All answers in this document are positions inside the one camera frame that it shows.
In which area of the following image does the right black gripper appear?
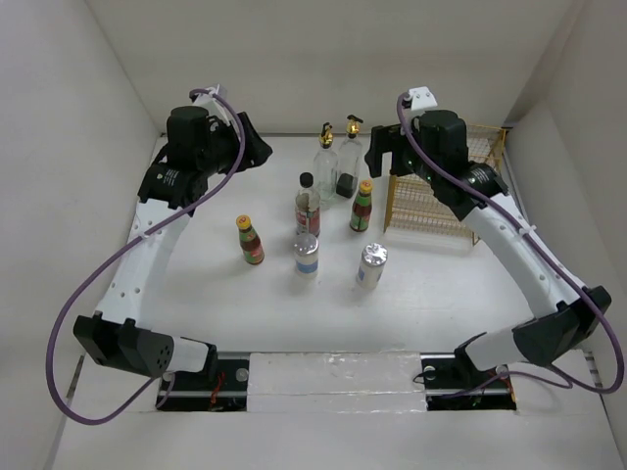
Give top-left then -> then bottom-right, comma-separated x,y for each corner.
365,122 -> 441,185

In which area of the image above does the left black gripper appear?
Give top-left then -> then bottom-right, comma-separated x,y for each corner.
198,113 -> 270,177

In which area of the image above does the oil bottle with dark base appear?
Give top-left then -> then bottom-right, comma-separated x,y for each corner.
336,115 -> 363,199

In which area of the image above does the green red sauce bottle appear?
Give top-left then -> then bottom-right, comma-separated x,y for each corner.
236,214 -> 265,265
350,179 -> 373,232

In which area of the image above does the clear oil bottle gold spout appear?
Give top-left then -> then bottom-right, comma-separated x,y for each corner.
313,122 -> 339,207

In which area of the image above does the black cap red label bottle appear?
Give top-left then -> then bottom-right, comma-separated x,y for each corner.
295,172 -> 320,237

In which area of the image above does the silver lid shaker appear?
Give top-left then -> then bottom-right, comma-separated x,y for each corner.
293,233 -> 319,278
357,242 -> 388,290

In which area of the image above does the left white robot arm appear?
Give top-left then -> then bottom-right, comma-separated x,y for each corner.
73,106 -> 272,389

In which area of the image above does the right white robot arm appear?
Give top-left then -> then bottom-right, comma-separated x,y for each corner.
365,110 -> 611,386

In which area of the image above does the white foam block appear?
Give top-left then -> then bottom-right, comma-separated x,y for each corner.
247,352 -> 426,414

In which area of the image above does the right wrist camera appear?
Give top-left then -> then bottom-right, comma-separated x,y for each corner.
408,86 -> 438,112

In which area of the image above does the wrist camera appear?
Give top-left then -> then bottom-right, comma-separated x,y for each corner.
205,83 -> 227,99
408,86 -> 438,112

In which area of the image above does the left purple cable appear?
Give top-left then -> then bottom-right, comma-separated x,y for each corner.
45,87 -> 247,425

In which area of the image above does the purple cable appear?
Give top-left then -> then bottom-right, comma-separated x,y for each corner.
45,87 -> 247,425
395,91 -> 624,396

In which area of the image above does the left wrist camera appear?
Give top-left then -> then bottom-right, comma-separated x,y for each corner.
205,83 -> 227,99

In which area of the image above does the yellow wire rack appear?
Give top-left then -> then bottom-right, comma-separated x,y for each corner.
383,124 -> 506,247

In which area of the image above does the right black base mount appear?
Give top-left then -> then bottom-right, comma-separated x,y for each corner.
412,354 -> 517,411

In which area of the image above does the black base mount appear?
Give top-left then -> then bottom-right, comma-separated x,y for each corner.
412,354 -> 517,411
156,352 -> 251,412

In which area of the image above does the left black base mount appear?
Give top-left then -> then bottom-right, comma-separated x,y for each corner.
156,352 -> 251,412

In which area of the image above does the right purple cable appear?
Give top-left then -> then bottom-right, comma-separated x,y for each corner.
395,91 -> 624,396

